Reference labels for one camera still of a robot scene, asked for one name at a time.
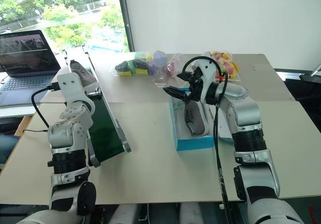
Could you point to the purple clear plastic cup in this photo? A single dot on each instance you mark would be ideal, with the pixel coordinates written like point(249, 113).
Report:
point(159, 63)

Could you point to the black background furniture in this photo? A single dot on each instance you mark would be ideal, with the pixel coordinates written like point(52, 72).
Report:
point(303, 86)

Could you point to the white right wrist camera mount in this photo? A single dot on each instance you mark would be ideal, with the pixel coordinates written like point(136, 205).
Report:
point(208, 70)

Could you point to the black window frame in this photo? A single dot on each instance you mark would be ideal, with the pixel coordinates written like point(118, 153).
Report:
point(126, 18)

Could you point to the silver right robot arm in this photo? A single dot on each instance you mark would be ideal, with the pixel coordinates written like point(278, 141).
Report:
point(245, 113)

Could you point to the dark grey laptop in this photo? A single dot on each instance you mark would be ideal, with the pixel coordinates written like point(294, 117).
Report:
point(25, 58)

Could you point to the bag of yellow-green sponges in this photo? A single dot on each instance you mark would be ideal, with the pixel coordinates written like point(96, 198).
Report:
point(130, 67)

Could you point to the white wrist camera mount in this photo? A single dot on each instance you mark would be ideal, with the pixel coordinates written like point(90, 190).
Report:
point(208, 70)
point(70, 86)

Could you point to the bag of pink items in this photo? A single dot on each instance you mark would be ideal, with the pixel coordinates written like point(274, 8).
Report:
point(172, 65)

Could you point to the white side desk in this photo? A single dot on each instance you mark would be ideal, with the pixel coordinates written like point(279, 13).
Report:
point(15, 111)

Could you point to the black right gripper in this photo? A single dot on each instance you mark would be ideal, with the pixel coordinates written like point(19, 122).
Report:
point(196, 86)

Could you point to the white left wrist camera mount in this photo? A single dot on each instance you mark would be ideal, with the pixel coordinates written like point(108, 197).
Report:
point(70, 86)

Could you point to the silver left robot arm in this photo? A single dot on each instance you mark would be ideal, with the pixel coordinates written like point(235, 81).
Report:
point(65, 131)

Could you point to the grey shoe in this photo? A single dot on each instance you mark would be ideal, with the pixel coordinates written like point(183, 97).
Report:
point(82, 74)
point(196, 119)

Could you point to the green conveyor belt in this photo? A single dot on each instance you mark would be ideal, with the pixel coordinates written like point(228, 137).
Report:
point(105, 131)

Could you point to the bag of colourful toys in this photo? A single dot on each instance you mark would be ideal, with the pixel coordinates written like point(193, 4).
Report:
point(229, 65)

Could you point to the blue and white shoebox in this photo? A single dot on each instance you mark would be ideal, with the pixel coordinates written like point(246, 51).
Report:
point(193, 143)

